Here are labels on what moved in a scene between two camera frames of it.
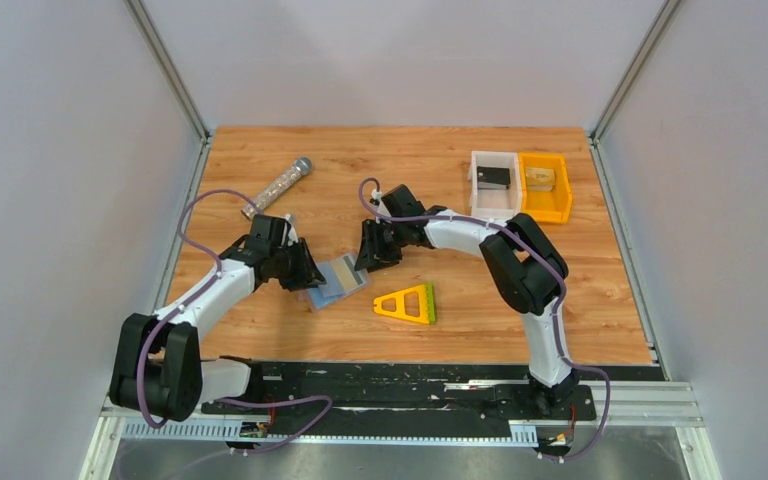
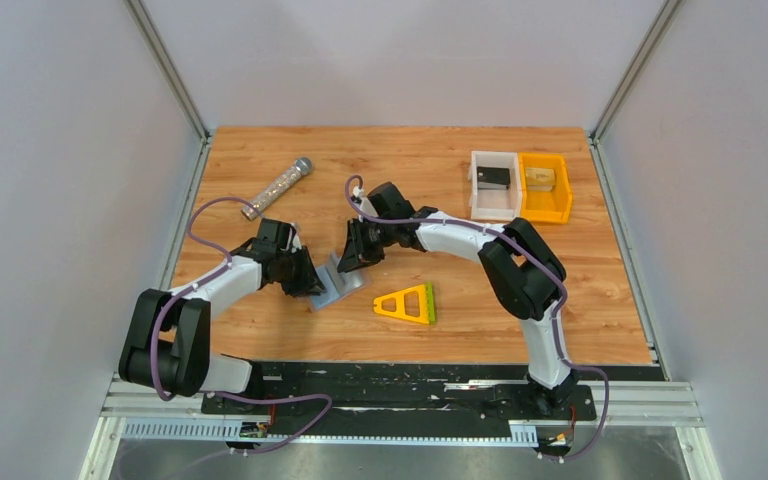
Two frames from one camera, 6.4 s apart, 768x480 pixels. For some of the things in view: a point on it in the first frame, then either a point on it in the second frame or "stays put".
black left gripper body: x=297 y=266 stays put
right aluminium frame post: x=624 y=84 stays put
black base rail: x=309 y=393 stays put
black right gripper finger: x=370 y=249 → x=355 y=248
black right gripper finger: x=390 y=255 → x=374 y=253
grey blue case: x=342 y=279 stays put
